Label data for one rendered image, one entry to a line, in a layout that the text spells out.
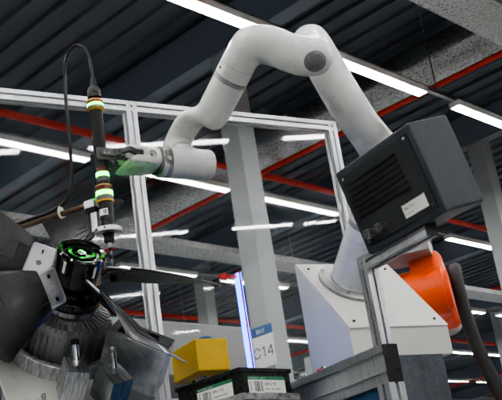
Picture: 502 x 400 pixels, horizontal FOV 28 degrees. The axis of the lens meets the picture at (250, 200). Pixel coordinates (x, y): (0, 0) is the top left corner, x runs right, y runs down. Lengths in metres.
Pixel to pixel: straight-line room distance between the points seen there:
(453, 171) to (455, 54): 9.55
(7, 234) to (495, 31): 6.99
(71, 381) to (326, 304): 0.76
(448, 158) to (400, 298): 0.94
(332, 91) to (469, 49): 8.90
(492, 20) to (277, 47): 6.41
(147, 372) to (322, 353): 0.54
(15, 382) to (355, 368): 0.79
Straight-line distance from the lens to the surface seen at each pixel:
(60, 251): 2.36
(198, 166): 2.63
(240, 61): 2.52
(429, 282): 6.40
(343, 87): 2.56
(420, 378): 2.69
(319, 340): 2.74
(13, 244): 2.45
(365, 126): 2.60
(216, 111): 2.56
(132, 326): 2.18
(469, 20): 8.72
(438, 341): 2.77
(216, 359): 2.76
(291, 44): 2.47
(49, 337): 2.40
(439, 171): 1.95
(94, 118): 2.59
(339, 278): 2.77
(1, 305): 2.22
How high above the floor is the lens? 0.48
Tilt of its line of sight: 20 degrees up
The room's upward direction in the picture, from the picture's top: 9 degrees counter-clockwise
